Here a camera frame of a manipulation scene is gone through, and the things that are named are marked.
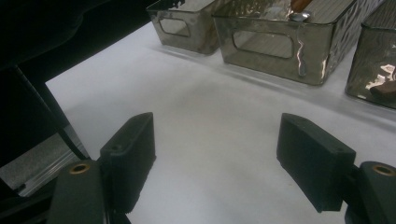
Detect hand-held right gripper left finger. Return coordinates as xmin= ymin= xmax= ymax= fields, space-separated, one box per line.
xmin=99 ymin=111 xmax=157 ymax=215

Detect smoky transparent plastic bin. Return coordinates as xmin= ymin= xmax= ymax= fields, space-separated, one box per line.
xmin=212 ymin=0 xmax=386 ymax=86
xmin=146 ymin=0 xmax=222 ymax=56
xmin=345 ymin=0 xmax=396 ymax=110

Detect aluminium floor rail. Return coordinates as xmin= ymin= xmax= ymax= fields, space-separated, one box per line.
xmin=0 ymin=124 xmax=91 ymax=199

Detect black stand legs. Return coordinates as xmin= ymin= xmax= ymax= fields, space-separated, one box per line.
xmin=13 ymin=64 xmax=92 ymax=161

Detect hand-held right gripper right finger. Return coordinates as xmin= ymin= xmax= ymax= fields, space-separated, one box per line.
xmin=276 ymin=112 xmax=357 ymax=214

